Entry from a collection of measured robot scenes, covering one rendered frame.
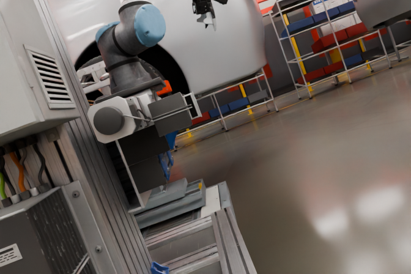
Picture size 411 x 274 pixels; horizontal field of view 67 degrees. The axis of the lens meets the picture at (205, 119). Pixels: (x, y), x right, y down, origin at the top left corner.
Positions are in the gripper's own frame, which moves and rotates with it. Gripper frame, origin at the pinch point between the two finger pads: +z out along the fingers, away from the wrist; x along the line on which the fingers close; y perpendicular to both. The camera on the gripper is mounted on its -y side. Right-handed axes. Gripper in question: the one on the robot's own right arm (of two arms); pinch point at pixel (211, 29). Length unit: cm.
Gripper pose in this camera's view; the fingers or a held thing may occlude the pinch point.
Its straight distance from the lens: 161.1
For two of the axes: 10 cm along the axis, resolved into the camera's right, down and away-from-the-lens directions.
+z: 1.5, 9.0, 4.0
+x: 3.0, 3.4, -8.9
